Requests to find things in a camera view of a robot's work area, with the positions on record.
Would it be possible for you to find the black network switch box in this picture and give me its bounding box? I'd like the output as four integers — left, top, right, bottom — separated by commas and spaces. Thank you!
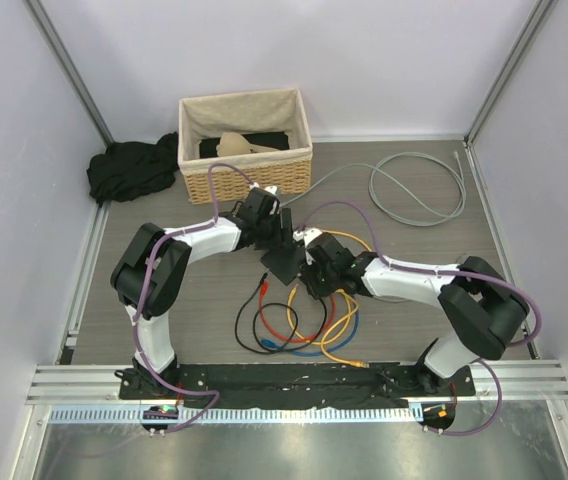
260, 244, 305, 285

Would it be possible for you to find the yellow ethernet cable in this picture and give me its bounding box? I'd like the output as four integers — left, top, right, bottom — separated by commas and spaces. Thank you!
321, 228, 373, 254
286, 284, 315, 344
321, 289, 369, 370

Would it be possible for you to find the red ethernet cable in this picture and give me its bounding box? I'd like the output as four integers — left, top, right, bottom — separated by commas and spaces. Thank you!
252, 282, 335, 344

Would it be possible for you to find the black ethernet cable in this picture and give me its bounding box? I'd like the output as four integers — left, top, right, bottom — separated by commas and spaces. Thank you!
233, 272, 328, 354

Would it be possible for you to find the blue ethernet cable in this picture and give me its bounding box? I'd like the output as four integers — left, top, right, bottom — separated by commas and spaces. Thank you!
259, 294, 360, 355

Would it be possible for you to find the long grey ethernet cable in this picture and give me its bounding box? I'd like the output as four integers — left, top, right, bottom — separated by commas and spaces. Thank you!
281, 149, 467, 227

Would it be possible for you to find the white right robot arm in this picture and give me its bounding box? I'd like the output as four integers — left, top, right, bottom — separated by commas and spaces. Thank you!
294, 229, 531, 395

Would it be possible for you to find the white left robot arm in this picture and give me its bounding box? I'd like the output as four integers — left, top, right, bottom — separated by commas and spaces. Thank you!
110, 184, 299, 399

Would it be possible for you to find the beige object in basket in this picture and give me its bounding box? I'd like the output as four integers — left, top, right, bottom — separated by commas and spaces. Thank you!
216, 132, 278, 157

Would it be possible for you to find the black cloth in basket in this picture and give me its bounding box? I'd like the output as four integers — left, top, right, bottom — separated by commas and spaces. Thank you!
197, 132, 290, 159

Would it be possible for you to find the wicker basket with liner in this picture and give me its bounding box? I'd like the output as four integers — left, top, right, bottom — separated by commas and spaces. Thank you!
177, 88, 313, 205

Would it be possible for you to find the black cloth pile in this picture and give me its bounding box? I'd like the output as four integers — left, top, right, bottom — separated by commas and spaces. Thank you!
86, 132, 179, 205

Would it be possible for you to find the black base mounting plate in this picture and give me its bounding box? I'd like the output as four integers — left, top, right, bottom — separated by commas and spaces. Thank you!
118, 362, 475, 409

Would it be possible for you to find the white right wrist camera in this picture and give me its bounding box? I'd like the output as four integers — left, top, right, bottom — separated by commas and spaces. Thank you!
293, 227, 322, 265

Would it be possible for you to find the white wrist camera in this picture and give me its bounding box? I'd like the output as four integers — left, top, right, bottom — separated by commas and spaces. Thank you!
264, 185, 280, 197
293, 227, 322, 265

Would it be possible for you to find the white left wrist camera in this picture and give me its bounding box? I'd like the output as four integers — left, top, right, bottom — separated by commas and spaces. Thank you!
264, 185, 280, 197

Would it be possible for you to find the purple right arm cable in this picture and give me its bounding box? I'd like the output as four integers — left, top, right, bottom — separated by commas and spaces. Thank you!
298, 201, 543, 436

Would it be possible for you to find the aluminium front rail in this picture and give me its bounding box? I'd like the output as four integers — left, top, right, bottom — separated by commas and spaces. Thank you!
27, 360, 568, 427

